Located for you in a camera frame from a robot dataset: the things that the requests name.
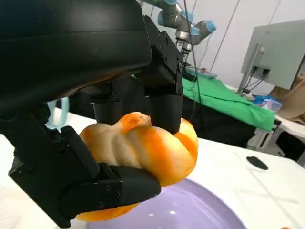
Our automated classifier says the lilac plate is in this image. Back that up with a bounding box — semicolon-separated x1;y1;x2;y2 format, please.
84;177;248;229

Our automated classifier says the pale green mug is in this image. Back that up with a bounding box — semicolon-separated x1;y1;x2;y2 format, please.
46;96;71;131

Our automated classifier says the brown cardboard box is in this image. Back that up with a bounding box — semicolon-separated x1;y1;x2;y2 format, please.
271;73;305;124

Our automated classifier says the grey monitor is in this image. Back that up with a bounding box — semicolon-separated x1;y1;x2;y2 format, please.
238;19;305;96

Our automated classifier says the blue plastic container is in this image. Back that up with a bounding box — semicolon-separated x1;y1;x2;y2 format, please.
252;94;283;113

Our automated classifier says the black cable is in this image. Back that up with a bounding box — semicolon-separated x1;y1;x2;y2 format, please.
183;0;205;144

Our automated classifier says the orange and white toy bread roll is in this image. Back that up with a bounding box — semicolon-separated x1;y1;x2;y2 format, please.
76;111;200;221

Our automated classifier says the green cloth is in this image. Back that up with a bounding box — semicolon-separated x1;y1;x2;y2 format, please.
182;73;276;132

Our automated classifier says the black table drape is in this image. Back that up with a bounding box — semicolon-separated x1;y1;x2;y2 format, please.
182;95;257;148

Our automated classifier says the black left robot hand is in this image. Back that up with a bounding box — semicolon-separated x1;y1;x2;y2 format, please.
0;0;184;228

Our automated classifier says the teal flat tray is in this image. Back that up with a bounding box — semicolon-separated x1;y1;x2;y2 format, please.
185;66;218;81

